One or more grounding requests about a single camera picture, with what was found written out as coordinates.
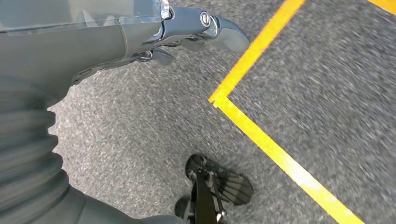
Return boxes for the yellow floor tape square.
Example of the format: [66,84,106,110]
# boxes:
[209,0,366,224]
[366,0,396,15]

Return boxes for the black right robot foot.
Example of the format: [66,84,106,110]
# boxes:
[174,194,192,219]

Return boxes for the black robot foot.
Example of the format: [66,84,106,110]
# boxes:
[185,154,255,206]
[174,194,192,219]

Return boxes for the black left robot foot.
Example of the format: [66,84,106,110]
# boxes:
[185,154,255,206]

